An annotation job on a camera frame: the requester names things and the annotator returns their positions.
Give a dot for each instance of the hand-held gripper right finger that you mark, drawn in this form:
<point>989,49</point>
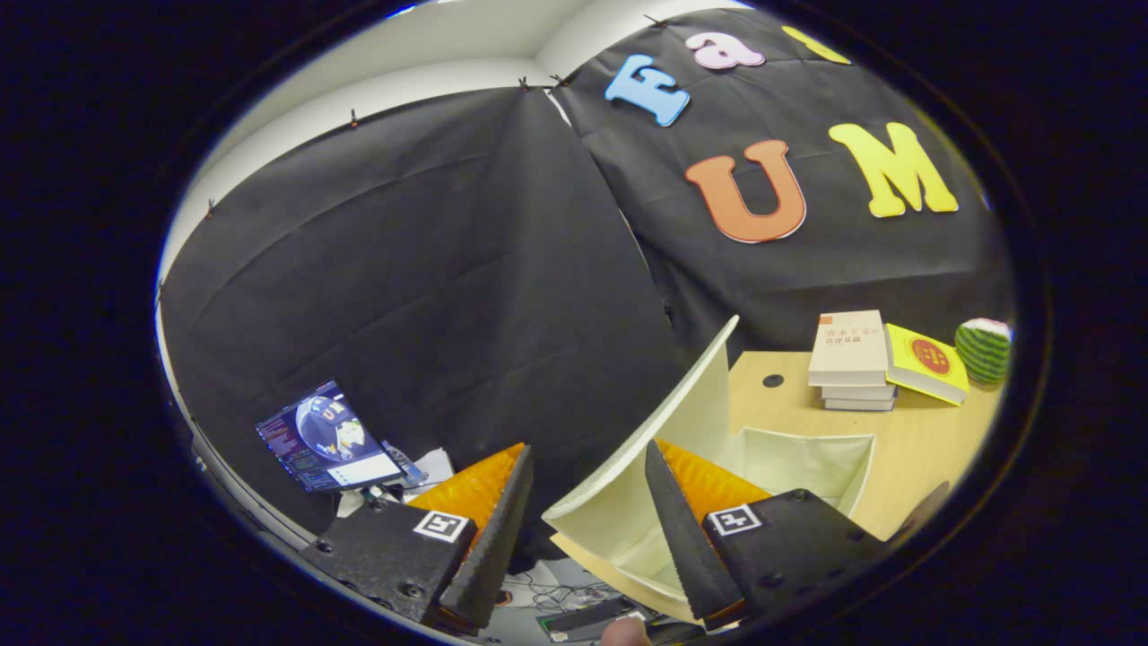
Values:
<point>695,547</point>

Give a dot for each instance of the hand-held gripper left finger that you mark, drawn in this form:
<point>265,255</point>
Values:
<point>489,547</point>

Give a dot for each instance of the pale green storage box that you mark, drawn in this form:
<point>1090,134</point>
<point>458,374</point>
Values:
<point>664,422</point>

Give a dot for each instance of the white paper pile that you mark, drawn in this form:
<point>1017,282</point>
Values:
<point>435,468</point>

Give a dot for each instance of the thin white book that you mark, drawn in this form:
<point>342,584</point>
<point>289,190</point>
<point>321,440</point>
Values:
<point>858,392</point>
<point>858,405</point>

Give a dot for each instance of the beige book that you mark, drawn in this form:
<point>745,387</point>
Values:
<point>847,345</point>

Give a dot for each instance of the black backdrop cloth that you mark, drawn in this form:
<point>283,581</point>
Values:
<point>430,269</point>

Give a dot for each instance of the yellow book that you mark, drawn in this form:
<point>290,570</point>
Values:
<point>928,359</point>

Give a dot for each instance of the watermelon slice plush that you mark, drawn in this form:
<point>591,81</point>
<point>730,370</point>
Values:
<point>982,352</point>

